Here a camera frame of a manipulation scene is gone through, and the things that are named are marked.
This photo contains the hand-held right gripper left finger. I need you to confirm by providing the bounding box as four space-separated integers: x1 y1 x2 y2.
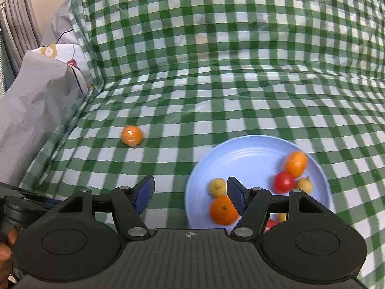
64 175 156 242

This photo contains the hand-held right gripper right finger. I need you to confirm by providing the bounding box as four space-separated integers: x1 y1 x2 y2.
227 177 320 239

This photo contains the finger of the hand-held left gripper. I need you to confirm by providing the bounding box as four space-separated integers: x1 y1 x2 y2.
0 182 61 212

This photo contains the bare orange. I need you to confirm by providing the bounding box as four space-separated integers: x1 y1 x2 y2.
209 195 240 226

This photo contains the light blue plate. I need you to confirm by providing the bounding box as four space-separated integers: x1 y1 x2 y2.
184 134 333 237

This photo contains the plastic orange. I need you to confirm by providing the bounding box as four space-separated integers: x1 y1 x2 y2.
283 151 308 178
121 125 145 149

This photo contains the person's left hand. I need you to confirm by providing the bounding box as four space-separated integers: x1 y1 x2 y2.
0 228 18 281

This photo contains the grey blanket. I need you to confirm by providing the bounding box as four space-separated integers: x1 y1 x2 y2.
0 49 88 185

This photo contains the green white checkered cloth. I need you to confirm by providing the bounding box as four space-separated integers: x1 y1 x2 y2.
19 0 385 279

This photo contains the white printed pillow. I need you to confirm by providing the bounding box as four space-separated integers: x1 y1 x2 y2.
40 0 94 94

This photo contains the white metal rack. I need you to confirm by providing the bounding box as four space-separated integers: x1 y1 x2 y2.
0 0 43 97

